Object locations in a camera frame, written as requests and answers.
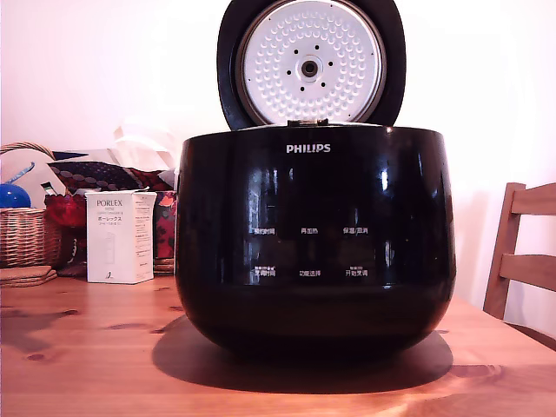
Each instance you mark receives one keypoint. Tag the black rice cooker lid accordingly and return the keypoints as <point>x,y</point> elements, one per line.
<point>228,65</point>

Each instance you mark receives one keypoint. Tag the black Philips rice cooker body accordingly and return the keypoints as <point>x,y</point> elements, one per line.
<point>313,195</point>

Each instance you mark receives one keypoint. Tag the red floral tin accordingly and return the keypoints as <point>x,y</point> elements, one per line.
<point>165,226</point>

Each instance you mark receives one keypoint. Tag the woven round mat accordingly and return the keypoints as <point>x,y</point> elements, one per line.
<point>164,266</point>

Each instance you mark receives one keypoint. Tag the white Porlex box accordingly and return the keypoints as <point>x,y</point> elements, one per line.
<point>113,243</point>

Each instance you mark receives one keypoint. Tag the dark patterned cushion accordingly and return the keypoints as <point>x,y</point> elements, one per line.
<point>100,174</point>

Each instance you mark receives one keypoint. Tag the red glass bowl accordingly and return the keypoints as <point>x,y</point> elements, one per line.
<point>65,210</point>

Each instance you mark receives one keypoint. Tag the wooden chair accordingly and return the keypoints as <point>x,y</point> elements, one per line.
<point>506,243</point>

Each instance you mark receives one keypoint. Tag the blue ribbon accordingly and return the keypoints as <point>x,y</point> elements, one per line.
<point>24,170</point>

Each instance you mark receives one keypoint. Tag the stack of cork coasters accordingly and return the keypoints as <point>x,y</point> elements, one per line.
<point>26,276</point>

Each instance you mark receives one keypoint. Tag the blue ball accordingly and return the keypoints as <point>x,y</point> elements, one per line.
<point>13,195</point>

